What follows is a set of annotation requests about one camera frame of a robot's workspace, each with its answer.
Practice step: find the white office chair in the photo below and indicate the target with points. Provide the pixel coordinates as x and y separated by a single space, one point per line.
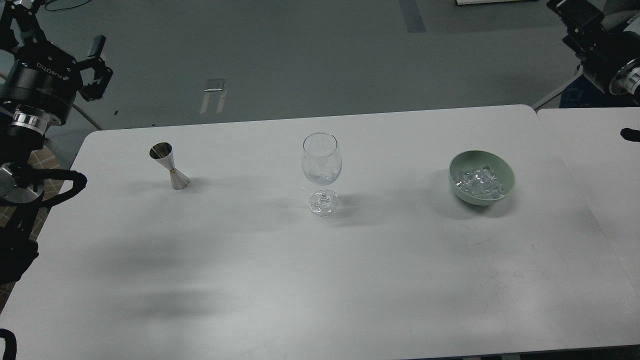
600 20

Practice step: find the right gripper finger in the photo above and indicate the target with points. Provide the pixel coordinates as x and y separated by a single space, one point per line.
583 22

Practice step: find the checkered beige cushion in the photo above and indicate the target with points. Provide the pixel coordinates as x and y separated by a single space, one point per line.
39 159

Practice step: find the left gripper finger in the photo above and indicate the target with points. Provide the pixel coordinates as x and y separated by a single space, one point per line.
23 14
102 74

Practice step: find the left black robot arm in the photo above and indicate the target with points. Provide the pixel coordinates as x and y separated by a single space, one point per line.
19 139

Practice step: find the clear wine glass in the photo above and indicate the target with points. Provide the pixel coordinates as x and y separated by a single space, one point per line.
322 164

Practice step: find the metal floor plate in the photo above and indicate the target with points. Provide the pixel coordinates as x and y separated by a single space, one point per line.
214 96

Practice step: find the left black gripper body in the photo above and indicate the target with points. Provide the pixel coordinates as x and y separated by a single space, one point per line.
43 77

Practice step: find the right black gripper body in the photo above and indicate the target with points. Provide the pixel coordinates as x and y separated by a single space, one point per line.
610 60

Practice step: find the person in white shirt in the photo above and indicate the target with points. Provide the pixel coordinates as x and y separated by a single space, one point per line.
582 94

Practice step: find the green ceramic bowl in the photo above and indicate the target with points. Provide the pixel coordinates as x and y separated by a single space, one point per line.
471 159

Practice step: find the clear ice cubes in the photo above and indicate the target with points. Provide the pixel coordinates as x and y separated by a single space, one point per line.
481 183

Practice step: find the steel cocktail jigger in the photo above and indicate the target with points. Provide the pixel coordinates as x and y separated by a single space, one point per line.
163 154

